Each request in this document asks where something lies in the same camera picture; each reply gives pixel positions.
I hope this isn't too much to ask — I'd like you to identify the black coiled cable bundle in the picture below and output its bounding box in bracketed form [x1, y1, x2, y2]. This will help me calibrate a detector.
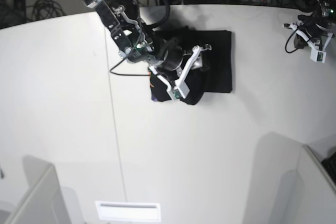
[31, 0, 65, 22]

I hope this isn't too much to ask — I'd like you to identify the right white partition panel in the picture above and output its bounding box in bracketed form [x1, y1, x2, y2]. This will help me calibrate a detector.
[277, 145, 335, 223]

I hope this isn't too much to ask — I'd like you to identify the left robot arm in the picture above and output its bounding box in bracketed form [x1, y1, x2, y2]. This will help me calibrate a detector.
[293, 0, 335, 50]

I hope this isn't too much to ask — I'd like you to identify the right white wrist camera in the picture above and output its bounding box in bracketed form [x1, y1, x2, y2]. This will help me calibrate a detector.
[149, 45, 206, 101]

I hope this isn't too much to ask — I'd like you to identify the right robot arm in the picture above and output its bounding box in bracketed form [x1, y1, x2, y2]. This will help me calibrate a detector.
[83, 0, 211, 78]

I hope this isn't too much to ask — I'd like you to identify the black T-shirt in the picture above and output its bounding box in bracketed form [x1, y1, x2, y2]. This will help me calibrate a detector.
[155, 26, 233, 105]

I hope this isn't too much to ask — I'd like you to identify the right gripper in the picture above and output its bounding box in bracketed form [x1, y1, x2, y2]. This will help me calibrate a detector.
[156, 39, 212, 72]

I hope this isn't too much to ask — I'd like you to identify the white partition panel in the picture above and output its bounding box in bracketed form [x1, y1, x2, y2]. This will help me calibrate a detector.
[277, 145, 335, 223]
[1, 155, 71, 223]

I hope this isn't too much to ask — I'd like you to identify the black keyboard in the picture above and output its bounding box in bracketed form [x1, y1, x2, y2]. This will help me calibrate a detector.
[321, 153, 336, 183]

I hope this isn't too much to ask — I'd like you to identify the table cable slot cover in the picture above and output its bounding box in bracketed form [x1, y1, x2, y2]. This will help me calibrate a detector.
[95, 201, 162, 222]

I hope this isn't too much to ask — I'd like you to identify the left white partition panel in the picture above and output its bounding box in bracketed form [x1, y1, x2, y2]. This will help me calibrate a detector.
[1, 155, 71, 223]

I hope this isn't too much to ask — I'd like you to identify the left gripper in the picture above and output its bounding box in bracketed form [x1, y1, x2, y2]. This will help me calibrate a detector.
[297, 14, 333, 50]

